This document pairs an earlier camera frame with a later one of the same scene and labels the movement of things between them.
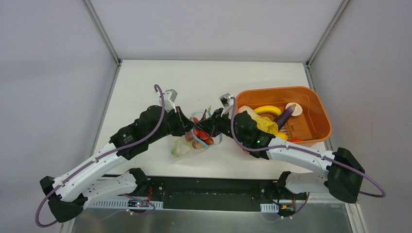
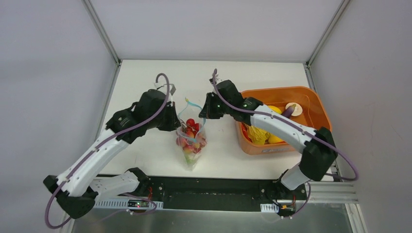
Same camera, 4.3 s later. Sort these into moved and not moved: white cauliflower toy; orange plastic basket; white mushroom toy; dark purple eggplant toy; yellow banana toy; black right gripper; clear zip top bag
Moved: black right gripper; clear zip top bag; white cauliflower toy
Not moved: white mushroom toy; yellow banana toy; dark purple eggplant toy; orange plastic basket
